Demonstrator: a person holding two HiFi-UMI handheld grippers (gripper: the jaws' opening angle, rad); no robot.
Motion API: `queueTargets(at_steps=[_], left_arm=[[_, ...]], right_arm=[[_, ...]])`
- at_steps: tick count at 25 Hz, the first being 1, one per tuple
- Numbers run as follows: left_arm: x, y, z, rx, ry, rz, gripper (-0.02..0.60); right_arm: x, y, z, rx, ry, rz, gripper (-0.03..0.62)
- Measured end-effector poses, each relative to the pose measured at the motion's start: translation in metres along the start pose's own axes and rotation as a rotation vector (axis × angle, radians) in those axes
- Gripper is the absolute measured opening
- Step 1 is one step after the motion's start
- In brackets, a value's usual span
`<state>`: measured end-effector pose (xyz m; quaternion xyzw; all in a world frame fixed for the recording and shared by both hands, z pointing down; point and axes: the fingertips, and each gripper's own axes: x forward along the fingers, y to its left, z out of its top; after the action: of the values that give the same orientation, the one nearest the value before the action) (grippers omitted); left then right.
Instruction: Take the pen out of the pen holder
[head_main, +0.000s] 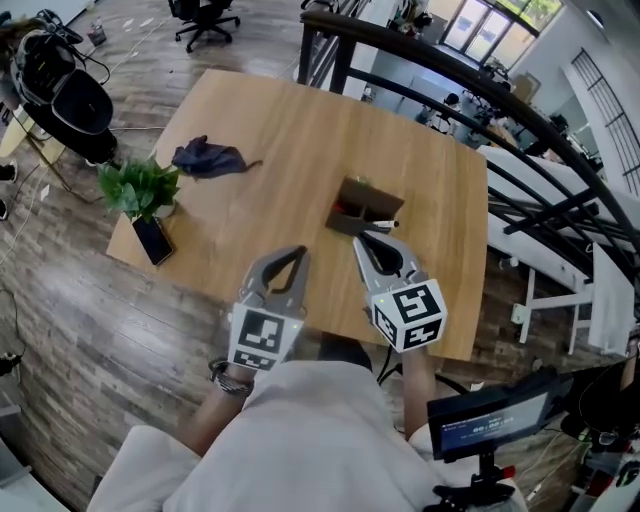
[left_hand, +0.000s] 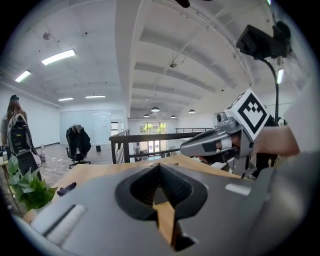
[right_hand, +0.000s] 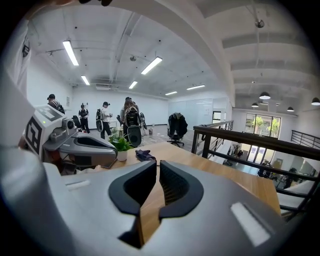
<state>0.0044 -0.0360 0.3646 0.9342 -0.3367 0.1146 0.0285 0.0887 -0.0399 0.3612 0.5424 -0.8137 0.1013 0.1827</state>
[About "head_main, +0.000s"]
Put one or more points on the green potted plant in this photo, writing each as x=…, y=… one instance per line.
x=137, y=187

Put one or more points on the dark blue cloth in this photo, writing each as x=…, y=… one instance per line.
x=210, y=160

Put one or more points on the pale yellow side table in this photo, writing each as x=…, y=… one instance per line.
x=15, y=135

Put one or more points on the black monitor mount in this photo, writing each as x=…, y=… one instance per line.
x=482, y=487

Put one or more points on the person's black trousers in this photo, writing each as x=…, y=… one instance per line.
x=345, y=352

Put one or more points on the black monitor screen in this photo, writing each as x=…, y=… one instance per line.
x=492, y=425

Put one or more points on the black smartphone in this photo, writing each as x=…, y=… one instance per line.
x=152, y=241

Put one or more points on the small white bottle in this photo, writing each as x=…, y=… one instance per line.
x=511, y=261

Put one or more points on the black office chair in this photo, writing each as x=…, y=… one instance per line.
x=207, y=22

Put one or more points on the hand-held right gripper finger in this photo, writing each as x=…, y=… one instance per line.
x=410, y=255
x=368, y=272

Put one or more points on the person's white shirt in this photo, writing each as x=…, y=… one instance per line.
x=300, y=440

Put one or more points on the white folding table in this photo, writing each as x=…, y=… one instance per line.
x=607, y=300

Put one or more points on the white plastic tube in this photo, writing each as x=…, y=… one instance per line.
x=385, y=224

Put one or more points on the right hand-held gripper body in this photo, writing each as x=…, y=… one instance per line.
x=412, y=310

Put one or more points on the person's right forearm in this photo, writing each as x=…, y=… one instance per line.
x=419, y=395

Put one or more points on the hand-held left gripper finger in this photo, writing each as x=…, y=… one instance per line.
x=255, y=272
x=302, y=285

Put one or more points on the small green box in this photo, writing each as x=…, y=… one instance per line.
x=364, y=181

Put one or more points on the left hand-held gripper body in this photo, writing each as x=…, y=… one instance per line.
x=257, y=332

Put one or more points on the person's left forearm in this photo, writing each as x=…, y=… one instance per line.
x=207, y=420

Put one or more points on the brown pen holder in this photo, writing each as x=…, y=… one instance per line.
x=375, y=197

